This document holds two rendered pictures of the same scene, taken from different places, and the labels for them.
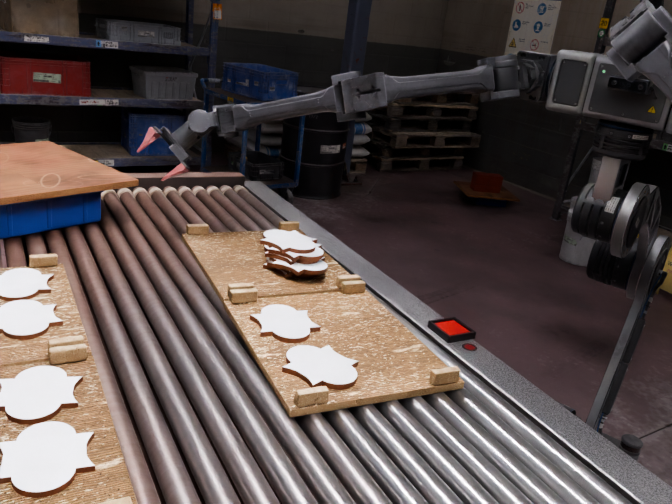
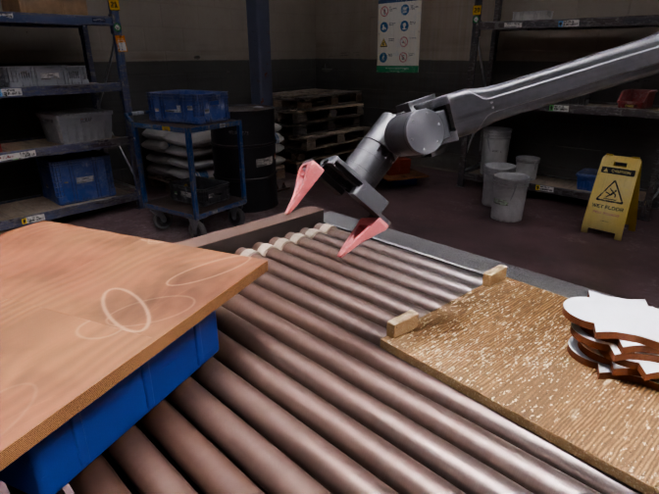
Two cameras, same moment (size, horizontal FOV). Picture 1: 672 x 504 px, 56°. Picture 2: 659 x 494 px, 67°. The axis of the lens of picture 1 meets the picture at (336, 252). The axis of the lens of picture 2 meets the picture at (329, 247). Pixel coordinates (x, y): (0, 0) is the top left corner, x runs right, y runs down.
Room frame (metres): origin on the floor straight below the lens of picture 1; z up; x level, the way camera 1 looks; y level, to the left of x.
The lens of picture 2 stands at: (1.00, 0.65, 1.34)
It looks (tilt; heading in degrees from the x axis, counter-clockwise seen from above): 22 degrees down; 346
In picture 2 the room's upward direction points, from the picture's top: straight up
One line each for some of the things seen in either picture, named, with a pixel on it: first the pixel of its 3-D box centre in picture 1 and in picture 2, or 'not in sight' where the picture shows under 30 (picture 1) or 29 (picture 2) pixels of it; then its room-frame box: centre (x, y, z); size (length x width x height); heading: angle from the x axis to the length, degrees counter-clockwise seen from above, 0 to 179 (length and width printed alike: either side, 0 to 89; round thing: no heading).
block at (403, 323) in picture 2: (197, 229); (402, 323); (1.62, 0.38, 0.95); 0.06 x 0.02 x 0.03; 118
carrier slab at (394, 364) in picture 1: (334, 341); not in sight; (1.14, -0.02, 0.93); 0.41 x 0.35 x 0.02; 27
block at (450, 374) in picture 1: (445, 375); not in sight; (1.03, -0.23, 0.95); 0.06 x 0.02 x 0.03; 117
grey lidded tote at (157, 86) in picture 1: (163, 83); (77, 125); (5.69, 1.70, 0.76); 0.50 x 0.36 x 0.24; 131
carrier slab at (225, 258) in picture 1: (267, 261); (564, 356); (1.51, 0.17, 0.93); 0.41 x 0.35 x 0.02; 28
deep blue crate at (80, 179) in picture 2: (153, 130); (76, 175); (5.68, 1.78, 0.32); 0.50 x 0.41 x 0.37; 121
